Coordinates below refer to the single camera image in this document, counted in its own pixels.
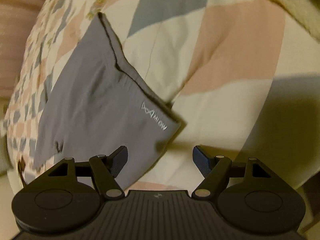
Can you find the grey-blue garment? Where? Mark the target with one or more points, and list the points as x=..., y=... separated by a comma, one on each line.
x=99, y=103

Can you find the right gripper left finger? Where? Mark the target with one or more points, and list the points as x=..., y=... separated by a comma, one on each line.
x=105, y=169

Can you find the pink grey checkered quilt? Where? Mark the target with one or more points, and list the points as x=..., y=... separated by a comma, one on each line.
x=243, y=74

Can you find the pink curtain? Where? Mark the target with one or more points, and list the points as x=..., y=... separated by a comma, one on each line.
x=17, y=20

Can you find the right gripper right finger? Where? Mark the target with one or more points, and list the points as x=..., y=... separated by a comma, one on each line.
x=215, y=171

